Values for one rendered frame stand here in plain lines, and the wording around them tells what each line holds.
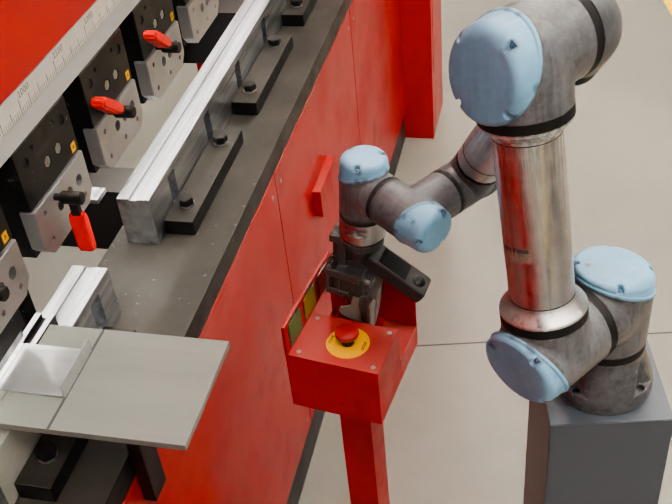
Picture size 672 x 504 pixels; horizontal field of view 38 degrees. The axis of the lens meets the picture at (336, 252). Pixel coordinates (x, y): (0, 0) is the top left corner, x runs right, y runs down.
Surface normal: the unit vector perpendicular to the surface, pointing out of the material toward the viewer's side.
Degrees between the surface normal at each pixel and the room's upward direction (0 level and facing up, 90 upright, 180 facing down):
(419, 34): 90
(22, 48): 90
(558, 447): 90
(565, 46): 66
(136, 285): 0
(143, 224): 90
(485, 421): 0
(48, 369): 0
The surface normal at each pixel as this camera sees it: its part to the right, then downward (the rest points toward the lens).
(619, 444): -0.01, 0.63
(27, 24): 0.97, 0.07
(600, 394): -0.29, 0.36
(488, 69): -0.77, 0.35
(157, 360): -0.08, -0.78
